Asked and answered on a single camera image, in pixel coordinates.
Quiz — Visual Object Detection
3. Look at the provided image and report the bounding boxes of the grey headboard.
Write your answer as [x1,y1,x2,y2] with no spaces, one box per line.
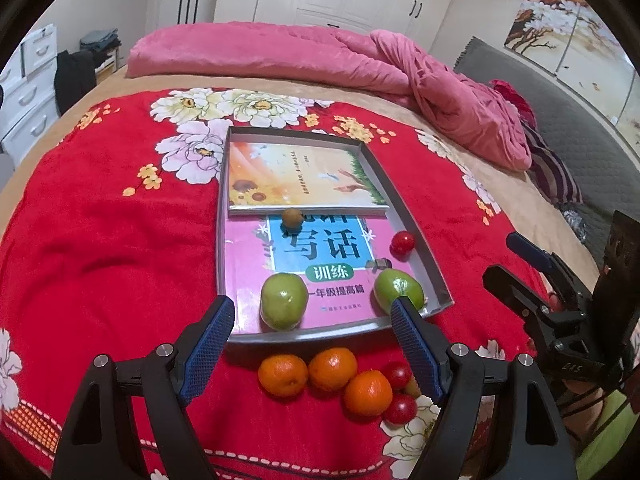
[454,38,639,263]

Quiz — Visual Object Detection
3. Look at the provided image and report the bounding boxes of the striped dark pillow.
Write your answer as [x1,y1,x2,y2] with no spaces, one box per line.
[521,120,582,206]

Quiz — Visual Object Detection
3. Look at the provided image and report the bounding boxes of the sunflower cover book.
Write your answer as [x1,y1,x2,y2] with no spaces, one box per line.
[228,141,388,214]

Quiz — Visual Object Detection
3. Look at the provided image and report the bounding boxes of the grey shallow tray box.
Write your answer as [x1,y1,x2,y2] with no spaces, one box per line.
[216,127,454,344]

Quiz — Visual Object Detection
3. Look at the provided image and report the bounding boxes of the orange mandarin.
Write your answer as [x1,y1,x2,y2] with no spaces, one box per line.
[257,354,308,399]
[308,347,358,392]
[343,370,394,417]

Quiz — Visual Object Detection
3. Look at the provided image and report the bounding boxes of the red pillow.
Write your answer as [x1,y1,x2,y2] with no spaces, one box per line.
[489,79,538,129]

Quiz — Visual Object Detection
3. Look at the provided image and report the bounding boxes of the red floral blanket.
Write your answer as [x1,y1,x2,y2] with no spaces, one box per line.
[1,90,544,479]

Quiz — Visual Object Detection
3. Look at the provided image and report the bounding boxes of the cherry tomato in tray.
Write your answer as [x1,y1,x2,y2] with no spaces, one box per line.
[390,231,416,260]

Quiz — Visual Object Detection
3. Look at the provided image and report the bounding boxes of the cherry tomato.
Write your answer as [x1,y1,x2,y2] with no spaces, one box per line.
[382,361,413,391]
[383,392,418,426]
[390,231,416,260]

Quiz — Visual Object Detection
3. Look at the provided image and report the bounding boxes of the white drawer cabinet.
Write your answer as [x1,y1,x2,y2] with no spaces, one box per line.
[1,24,58,167]

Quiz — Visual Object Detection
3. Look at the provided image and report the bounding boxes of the pink blue workbook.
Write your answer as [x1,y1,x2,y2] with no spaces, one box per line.
[218,216,428,339]

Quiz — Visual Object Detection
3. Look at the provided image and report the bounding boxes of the right green apple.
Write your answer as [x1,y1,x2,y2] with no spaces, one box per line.
[373,269,425,313]

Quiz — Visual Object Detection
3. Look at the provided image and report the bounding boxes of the flower wall painting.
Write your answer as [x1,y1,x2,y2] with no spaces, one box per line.
[504,0,639,153]

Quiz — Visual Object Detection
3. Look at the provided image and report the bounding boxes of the black bag on floor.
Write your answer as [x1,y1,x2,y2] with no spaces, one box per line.
[54,50,96,116]

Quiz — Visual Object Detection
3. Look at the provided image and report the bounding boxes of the brown longan on book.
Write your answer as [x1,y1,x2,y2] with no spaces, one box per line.
[281,208,305,231]

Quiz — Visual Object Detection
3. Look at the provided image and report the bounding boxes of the green apple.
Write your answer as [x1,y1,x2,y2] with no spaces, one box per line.
[260,273,309,330]
[373,269,425,313]

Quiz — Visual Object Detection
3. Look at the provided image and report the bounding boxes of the folded clothes pile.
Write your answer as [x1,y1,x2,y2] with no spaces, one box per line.
[79,28,122,52]

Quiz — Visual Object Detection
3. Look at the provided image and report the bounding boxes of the pink quilt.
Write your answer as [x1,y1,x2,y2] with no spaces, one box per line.
[127,22,533,171]

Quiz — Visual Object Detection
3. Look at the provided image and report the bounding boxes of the left green apple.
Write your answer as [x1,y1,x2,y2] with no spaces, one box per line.
[260,273,309,330]

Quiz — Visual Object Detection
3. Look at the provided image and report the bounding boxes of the brown longan fruit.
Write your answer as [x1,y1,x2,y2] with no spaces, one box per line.
[404,377,422,399]

